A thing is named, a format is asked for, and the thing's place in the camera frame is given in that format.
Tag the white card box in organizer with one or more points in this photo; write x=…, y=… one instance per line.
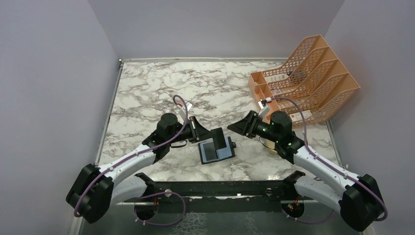
x=298, y=117

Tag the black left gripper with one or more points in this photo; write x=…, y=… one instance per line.
x=198, y=132

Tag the orange mesh file organizer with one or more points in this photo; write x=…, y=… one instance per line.
x=312, y=78

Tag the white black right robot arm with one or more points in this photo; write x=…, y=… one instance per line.
x=356, y=198

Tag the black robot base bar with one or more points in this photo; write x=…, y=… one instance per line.
x=216, y=196

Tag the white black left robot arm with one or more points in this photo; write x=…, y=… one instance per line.
x=96, y=188

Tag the black leather card holder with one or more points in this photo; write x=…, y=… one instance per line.
x=208, y=153

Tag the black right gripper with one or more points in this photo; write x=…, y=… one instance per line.
x=246, y=126

